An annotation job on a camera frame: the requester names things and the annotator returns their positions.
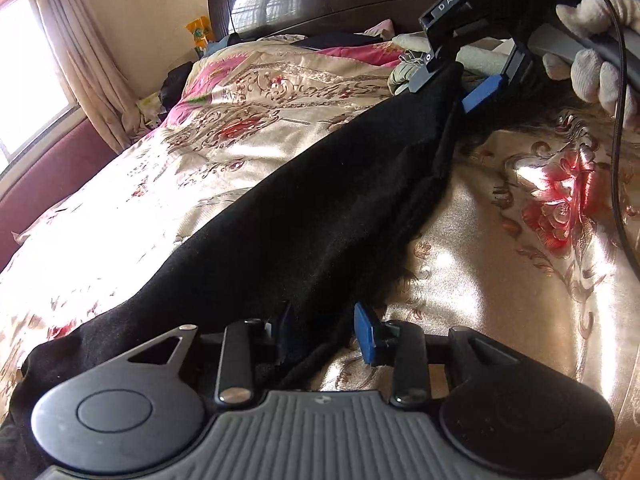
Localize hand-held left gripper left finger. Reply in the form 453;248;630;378
127;301;296;406

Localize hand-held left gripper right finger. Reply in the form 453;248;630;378
353;301;521;407

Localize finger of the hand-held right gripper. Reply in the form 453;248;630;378
407;35;463;96
461;40;541;114

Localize black pants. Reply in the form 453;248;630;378
0;62;463;461

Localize person's right hand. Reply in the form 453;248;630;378
542;0;640;118

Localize pale green cloth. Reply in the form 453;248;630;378
389;34;506;97

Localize pink pillow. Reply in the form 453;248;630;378
362;18;396;39

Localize dark navy cloth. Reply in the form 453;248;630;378
295;31;388;52

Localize light blue cloth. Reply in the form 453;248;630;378
204;34;243;60

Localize floral satin blanket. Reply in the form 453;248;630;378
0;35;640;480

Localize yellow snack packet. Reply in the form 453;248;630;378
186;16;213;51

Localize black bag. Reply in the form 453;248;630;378
160;62;196;111

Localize cream patterned cloth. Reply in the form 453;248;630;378
136;94;167;135

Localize cream pillow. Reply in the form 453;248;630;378
11;195;76;248

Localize maroon padded bench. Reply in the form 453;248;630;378
0;120;131;273

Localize beige curtain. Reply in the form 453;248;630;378
30;0;133;153

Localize black cable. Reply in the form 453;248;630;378
595;0;640;276

